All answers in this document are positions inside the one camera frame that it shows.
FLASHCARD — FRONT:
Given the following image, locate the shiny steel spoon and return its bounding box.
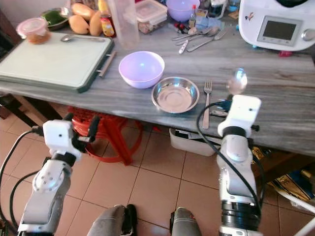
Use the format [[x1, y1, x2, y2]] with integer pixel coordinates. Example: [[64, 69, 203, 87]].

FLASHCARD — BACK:
[[226, 67, 249, 96]]

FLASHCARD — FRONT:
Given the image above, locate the steel fork beside plate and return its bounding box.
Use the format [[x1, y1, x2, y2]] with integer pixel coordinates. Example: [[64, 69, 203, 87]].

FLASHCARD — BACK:
[[201, 81, 213, 130]]

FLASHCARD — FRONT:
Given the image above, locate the red plastic stool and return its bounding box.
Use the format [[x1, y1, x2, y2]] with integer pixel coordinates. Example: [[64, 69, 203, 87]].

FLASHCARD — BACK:
[[70, 105, 144, 166]]

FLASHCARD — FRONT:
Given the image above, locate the white plastic tray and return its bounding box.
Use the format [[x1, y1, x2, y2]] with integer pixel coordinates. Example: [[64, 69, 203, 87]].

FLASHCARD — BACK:
[[169, 126, 222, 157]]

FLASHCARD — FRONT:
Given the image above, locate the round stainless steel dish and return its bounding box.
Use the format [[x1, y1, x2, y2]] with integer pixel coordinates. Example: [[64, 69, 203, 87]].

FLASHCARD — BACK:
[[151, 76, 200, 114]]

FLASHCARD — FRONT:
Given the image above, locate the pale green cutting board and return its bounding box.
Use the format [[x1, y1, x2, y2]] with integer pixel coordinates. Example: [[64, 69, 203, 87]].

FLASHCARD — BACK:
[[0, 33, 118, 93]]

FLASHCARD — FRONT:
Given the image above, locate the steel fork in cutlery pile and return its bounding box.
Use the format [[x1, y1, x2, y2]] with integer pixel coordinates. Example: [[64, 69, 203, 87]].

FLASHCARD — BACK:
[[187, 30, 227, 53]]

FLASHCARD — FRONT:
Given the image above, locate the short steel knife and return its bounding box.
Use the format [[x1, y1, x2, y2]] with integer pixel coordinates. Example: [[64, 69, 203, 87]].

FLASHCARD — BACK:
[[178, 39, 190, 55]]

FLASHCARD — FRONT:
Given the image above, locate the steel spoon in cutlery pile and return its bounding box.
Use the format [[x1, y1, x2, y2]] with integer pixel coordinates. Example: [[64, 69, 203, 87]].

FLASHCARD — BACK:
[[177, 27, 221, 45], [172, 27, 213, 42]]

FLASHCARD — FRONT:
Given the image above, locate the large lilac plastic bowl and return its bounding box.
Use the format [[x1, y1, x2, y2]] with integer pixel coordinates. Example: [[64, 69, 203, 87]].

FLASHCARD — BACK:
[[119, 51, 166, 89]]

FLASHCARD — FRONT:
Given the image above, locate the steel spoon on board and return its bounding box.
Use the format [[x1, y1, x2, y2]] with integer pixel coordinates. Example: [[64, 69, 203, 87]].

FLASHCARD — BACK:
[[60, 34, 107, 43]]

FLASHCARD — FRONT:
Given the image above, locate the grey left robot leg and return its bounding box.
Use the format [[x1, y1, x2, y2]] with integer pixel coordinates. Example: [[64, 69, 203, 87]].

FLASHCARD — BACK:
[[87, 204, 138, 236]]

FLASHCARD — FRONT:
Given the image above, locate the grey robot leg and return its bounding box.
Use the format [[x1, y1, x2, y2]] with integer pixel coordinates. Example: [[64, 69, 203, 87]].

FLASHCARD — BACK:
[[169, 206, 203, 236], [87, 204, 138, 236]]

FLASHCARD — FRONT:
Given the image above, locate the pink lidded food tub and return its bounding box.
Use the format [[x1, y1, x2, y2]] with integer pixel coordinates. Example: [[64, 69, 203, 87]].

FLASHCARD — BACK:
[[17, 17, 51, 45]]

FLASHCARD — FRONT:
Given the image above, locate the small red capped bottle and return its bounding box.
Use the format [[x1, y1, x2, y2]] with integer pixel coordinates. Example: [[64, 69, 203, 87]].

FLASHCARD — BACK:
[[188, 5, 197, 29]]

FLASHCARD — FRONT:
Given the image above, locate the white kitchen appliance with screen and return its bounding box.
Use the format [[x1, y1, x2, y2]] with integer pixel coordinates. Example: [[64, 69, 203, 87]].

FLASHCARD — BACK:
[[238, 0, 315, 52]]

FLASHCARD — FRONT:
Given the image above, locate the dark glass jar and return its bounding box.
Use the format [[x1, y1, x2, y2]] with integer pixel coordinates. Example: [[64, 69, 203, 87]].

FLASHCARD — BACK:
[[208, 0, 227, 20]]

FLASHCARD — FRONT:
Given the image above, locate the yellow patterned bag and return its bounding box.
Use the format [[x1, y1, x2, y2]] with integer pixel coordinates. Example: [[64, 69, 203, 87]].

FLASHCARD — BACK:
[[251, 147, 315, 203]]

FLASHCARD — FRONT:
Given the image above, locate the yellow capped sauce bottle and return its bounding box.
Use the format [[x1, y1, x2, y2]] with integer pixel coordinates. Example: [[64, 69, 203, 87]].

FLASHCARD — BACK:
[[99, 0, 116, 38]]

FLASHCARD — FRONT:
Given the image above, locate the green bowl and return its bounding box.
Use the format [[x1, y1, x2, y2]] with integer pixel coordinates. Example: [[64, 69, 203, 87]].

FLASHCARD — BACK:
[[40, 7, 72, 30]]

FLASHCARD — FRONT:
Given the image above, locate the small lilac plastic bowl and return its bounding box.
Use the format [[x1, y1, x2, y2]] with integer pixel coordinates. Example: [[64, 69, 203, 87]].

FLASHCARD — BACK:
[[165, 0, 201, 23]]

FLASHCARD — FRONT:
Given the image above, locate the tall clear plastic jug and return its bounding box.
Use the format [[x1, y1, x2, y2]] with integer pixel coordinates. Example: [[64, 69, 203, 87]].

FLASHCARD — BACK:
[[109, 0, 141, 50]]

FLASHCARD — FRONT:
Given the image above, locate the clear lidded storage box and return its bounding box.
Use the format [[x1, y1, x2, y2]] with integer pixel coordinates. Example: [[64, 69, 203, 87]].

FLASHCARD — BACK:
[[136, 0, 168, 34]]

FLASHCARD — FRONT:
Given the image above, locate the white rod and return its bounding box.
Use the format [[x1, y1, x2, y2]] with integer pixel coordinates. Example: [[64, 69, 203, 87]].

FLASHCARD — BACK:
[[278, 189, 315, 236]]

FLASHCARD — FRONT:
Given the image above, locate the grey right robot leg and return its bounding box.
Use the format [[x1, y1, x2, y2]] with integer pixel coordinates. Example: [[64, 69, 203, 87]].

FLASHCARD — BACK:
[[169, 206, 203, 236]]

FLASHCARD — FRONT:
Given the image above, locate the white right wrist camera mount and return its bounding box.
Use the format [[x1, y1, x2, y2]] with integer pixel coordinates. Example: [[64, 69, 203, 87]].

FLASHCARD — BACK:
[[218, 94, 262, 138]]

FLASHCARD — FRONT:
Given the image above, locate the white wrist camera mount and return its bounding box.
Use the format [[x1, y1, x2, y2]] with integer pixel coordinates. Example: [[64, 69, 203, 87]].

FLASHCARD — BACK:
[[218, 94, 262, 138], [43, 119, 75, 160]]

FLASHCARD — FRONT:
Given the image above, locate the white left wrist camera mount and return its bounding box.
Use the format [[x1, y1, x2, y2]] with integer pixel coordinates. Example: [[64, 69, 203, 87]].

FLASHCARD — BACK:
[[43, 119, 75, 160]]

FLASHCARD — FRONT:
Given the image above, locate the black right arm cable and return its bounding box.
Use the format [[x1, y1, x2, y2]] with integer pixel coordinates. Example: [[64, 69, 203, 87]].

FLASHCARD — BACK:
[[195, 100, 262, 213]]

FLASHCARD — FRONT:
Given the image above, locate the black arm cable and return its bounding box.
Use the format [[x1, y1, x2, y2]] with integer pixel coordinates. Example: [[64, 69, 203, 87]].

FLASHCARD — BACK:
[[195, 100, 262, 213], [9, 169, 43, 233], [0, 128, 48, 233]]

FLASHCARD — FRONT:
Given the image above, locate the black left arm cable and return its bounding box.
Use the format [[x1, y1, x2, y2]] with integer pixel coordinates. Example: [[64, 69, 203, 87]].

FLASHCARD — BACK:
[[0, 128, 48, 233], [9, 169, 43, 233]]

